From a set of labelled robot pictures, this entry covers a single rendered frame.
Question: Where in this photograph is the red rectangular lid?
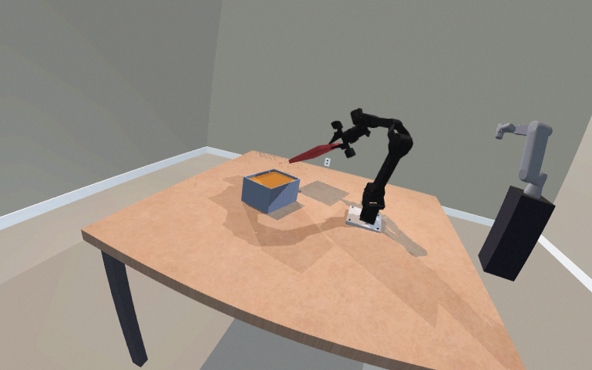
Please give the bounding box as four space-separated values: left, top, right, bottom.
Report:
288 143 341 163

